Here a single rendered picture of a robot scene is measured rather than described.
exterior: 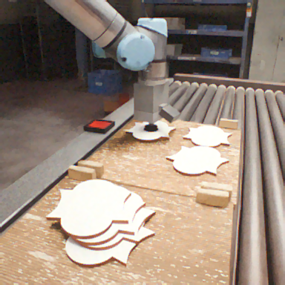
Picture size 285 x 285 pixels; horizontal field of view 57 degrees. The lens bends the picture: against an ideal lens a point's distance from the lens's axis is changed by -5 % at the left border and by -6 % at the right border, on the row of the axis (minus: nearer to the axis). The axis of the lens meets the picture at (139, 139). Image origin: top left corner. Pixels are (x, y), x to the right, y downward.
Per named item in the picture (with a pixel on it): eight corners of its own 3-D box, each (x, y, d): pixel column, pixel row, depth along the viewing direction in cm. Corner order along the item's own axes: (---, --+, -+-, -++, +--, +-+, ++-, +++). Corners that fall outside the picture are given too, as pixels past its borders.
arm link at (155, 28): (130, 18, 71) (160, 18, 73) (130, 59, 75) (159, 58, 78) (140, 18, 64) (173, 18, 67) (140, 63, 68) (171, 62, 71)
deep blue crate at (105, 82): (87, 92, 499) (86, 72, 484) (100, 88, 532) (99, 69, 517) (111, 95, 478) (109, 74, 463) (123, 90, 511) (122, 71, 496)
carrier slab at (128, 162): (73, 178, 62) (73, 171, 61) (136, 119, 97) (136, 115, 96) (234, 211, 51) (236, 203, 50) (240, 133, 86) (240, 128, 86)
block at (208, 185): (199, 197, 53) (200, 185, 51) (200, 191, 54) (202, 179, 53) (230, 202, 51) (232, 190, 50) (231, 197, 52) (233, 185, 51)
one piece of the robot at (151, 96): (171, 74, 66) (168, 136, 73) (186, 69, 73) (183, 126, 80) (130, 69, 72) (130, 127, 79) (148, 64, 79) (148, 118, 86)
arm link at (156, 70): (171, 61, 74) (155, 64, 68) (171, 77, 76) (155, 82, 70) (148, 58, 78) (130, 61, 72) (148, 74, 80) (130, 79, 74)
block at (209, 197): (194, 203, 51) (196, 191, 50) (196, 197, 52) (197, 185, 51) (227, 208, 49) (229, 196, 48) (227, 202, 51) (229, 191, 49)
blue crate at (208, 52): (200, 57, 480) (200, 48, 474) (205, 55, 511) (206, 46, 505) (228, 59, 459) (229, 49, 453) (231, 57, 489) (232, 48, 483)
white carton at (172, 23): (160, 30, 492) (160, 17, 483) (168, 29, 514) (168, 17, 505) (178, 30, 474) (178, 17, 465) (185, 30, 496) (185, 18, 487)
